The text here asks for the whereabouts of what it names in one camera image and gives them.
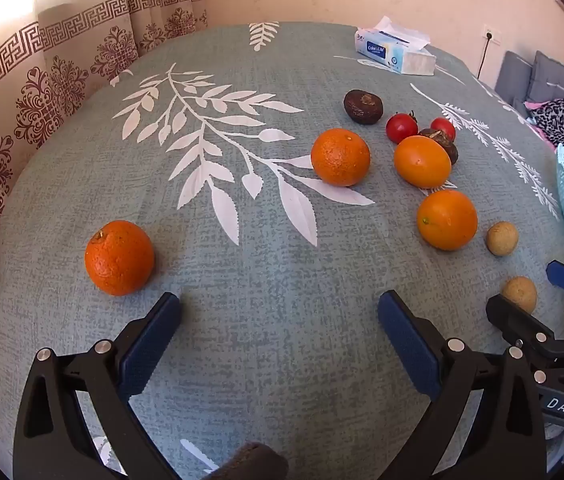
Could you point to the teal leaf-print tablecloth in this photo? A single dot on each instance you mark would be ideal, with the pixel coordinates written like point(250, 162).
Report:
point(272, 270)

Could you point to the white wall socket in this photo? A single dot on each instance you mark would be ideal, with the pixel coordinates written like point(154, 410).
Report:
point(493, 35)

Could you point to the dark brown water chestnut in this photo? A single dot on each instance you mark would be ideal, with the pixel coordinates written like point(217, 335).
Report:
point(363, 106)
point(448, 147)

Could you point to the orange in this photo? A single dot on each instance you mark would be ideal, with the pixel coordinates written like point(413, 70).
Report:
point(340, 156)
point(422, 161)
point(119, 257)
point(447, 220)

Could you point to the tissue pack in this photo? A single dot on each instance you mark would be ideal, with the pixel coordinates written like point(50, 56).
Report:
point(387, 52)

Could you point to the person's left hand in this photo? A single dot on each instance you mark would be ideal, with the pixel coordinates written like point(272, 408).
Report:
point(252, 462)

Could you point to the grey pillows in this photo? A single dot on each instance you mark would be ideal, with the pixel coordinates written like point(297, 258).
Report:
point(547, 77)

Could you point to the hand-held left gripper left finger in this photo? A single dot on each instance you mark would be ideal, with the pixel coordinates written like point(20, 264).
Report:
point(149, 345)

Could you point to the tan longan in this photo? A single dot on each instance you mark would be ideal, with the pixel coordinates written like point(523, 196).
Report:
point(519, 294)
point(502, 238)

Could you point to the beige patterned curtain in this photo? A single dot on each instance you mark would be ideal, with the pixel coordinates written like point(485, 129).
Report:
point(61, 60)

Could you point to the red cherry tomato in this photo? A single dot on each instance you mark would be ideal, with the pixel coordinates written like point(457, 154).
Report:
point(402, 127)
point(443, 129)

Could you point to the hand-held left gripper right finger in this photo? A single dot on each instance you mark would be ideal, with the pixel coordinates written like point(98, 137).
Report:
point(409, 345)

